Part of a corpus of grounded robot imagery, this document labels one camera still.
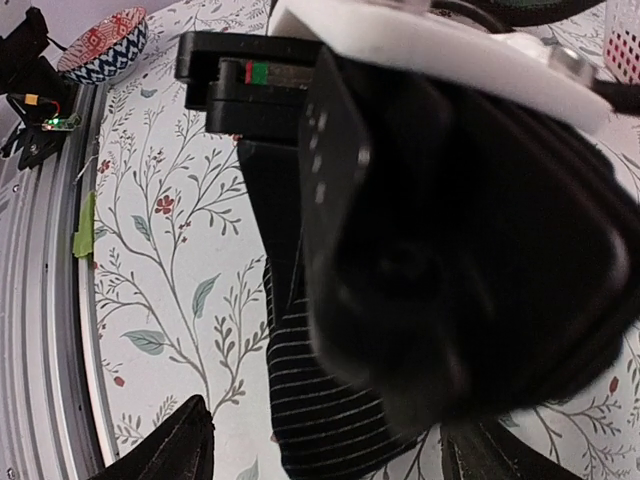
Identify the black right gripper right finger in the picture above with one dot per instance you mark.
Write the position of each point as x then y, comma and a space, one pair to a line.
487, 450

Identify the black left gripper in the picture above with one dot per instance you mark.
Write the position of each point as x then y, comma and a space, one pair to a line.
254, 87

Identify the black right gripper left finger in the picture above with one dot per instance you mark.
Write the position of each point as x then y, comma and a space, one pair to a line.
181, 447

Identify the black pinstriped underwear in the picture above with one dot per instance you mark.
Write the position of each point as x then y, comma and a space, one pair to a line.
324, 429

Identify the red patterned bowl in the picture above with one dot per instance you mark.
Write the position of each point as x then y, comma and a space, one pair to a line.
107, 50

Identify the floral patterned table mat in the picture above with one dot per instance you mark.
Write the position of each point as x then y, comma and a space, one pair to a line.
179, 305

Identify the green tape scrap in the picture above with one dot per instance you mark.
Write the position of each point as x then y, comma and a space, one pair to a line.
84, 236

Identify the green compartment tray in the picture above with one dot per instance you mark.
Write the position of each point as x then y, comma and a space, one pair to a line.
527, 13

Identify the white plastic laundry basket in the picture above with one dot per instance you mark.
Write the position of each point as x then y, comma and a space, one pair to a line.
621, 40

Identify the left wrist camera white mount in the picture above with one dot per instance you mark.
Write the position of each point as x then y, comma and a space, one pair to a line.
467, 251

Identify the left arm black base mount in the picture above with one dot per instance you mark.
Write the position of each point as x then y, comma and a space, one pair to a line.
34, 90

